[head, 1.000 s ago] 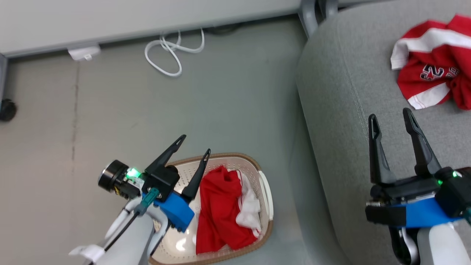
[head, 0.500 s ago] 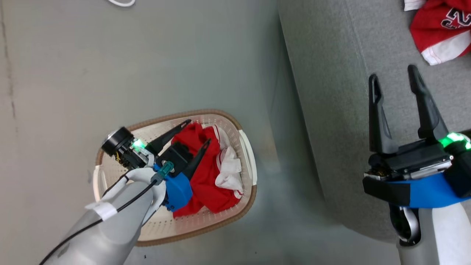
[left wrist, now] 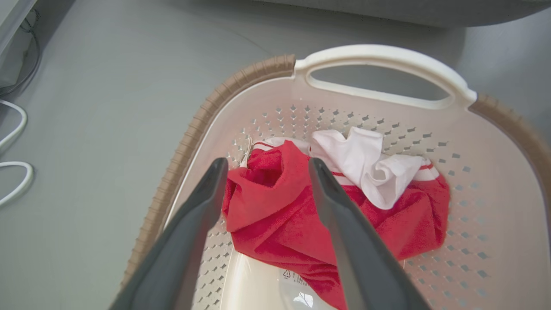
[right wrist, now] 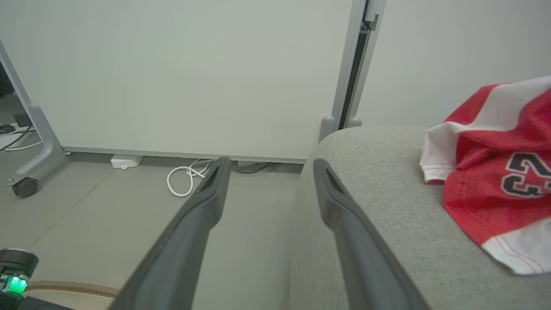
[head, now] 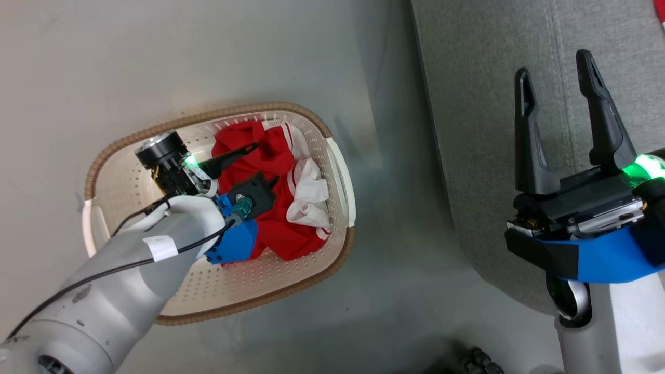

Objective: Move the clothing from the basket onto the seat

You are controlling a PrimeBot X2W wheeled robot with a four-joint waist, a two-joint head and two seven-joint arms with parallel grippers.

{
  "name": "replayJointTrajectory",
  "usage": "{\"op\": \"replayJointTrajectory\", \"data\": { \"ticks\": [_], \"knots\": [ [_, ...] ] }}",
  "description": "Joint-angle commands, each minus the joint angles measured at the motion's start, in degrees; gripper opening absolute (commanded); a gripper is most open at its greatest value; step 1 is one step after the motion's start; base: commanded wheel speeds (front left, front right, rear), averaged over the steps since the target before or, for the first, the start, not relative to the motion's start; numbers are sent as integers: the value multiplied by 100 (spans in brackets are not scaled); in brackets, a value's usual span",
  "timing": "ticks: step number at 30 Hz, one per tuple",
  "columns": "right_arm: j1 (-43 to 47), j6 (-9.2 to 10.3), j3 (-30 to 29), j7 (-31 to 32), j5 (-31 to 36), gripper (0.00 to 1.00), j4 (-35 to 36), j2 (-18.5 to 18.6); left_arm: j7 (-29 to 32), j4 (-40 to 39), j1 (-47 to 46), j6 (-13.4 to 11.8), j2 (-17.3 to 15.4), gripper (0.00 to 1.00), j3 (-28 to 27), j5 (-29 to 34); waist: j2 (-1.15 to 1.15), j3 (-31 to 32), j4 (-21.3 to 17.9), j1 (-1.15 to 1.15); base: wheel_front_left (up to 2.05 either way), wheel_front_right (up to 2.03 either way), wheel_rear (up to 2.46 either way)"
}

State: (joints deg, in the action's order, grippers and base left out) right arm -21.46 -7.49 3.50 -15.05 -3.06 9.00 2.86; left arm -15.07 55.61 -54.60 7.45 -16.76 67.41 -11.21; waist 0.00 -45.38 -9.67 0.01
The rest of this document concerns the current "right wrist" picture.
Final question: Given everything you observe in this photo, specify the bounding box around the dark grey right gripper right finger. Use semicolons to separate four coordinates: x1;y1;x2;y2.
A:
313;158;432;310

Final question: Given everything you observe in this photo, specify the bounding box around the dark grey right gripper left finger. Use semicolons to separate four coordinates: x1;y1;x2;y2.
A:
108;157;232;310

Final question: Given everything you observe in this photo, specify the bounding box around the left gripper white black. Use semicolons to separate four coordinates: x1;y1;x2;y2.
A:
0;248;40;310

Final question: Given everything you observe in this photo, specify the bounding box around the red white sports jersey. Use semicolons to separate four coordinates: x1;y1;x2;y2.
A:
419;76;551;276

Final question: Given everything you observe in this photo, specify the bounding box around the grey fabric sofa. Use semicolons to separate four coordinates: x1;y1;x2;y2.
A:
286;125;551;310

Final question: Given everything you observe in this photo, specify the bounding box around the beige plastic laundry basket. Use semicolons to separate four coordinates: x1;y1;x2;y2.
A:
22;280;122;310

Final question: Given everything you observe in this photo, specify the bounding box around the black caster wheel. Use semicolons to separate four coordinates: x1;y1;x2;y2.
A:
12;177;40;198

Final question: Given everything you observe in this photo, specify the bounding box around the white power adapter box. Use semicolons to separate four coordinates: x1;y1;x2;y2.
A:
110;154;144;170

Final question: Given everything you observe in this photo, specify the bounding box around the long grey panel leg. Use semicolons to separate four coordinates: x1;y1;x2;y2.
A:
3;103;65;188

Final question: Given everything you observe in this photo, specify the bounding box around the white power strip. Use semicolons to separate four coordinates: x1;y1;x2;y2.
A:
0;122;36;137

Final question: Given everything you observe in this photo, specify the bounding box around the large white partition panel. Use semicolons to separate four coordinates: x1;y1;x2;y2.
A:
0;0;367;164

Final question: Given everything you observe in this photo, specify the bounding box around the looped white cable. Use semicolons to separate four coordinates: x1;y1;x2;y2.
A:
166;159;216;198

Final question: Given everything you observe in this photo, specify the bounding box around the black floor cable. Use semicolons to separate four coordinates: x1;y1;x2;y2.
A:
230;161;270;175

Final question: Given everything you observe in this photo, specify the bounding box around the thin white cable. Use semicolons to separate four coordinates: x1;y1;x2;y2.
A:
3;139;44;152

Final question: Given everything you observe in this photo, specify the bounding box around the thin black cable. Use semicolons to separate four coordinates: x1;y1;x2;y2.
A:
0;124;34;152

